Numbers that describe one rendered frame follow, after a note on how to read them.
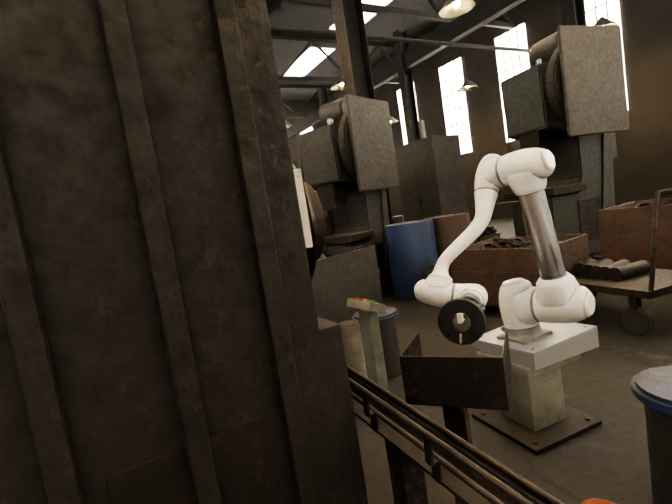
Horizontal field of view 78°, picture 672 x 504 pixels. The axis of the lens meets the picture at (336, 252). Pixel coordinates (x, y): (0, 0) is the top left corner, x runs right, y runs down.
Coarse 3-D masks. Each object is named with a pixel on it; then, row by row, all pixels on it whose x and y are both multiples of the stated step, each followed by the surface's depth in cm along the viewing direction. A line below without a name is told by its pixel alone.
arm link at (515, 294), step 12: (504, 288) 191; (516, 288) 187; (528, 288) 187; (504, 300) 191; (516, 300) 187; (528, 300) 183; (504, 312) 192; (516, 312) 187; (528, 312) 183; (504, 324) 196; (516, 324) 189; (528, 324) 188
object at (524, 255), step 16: (496, 240) 427; (512, 240) 378; (528, 240) 400; (560, 240) 376; (576, 240) 345; (464, 256) 378; (480, 256) 364; (496, 256) 352; (512, 256) 340; (528, 256) 329; (576, 256) 345; (464, 272) 380; (480, 272) 366; (496, 272) 354; (512, 272) 342; (528, 272) 331; (496, 288) 357; (496, 304) 360
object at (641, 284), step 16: (656, 192) 254; (656, 208) 255; (656, 224) 257; (656, 240) 259; (576, 272) 337; (592, 272) 320; (608, 272) 309; (624, 272) 299; (640, 272) 305; (656, 272) 310; (592, 288) 303; (608, 288) 291; (624, 288) 281; (640, 288) 276; (656, 288) 270; (640, 304) 278; (624, 320) 286; (640, 320) 276
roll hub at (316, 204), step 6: (306, 186) 137; (312, 192) 135; (312, 198) 134; (318, 198) 135; (312, 204) 133; (318, 204) 134; (318, 210) 133; (318, 216) 133; (318, 222) 133; (324, 222) 134; (318, 228) 133; (324, 228) 134; (318, 234) 134; (324, 234) 135; (318, 240) 135; (324, 240) 136; (318, 246) 136; (318, 252) 138
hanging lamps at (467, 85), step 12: (456, 0) 698; (468, 0) 719; (444, 12) 743; (456, 12) 749; (600, 12) 942; (600, 24) 925; (612, 24) 943; (336, 48) 1065; (336, 84) 1048; (468, 84) 1270; (396, 120) 1622
